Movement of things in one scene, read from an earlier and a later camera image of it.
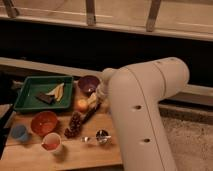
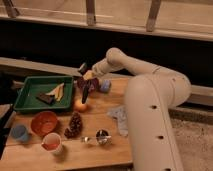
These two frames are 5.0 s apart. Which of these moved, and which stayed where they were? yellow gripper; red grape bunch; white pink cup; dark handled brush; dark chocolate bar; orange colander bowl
Moved: yellow gripper; dark handled brush
Stayed: red grape bunch; orange colander bowl; white pink cup; dark chocolate bar
